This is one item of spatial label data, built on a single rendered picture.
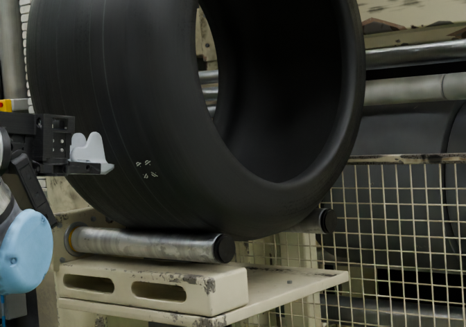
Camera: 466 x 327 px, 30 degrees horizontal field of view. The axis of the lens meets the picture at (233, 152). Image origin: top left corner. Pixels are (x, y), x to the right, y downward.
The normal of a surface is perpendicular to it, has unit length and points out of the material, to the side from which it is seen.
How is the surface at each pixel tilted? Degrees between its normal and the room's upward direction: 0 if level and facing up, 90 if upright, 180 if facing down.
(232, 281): 90
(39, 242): 95
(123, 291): 90
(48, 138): 90
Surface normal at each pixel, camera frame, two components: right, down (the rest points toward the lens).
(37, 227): 0.94, 0.04
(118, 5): -0.42, -0.14
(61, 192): -0.64, 0.09
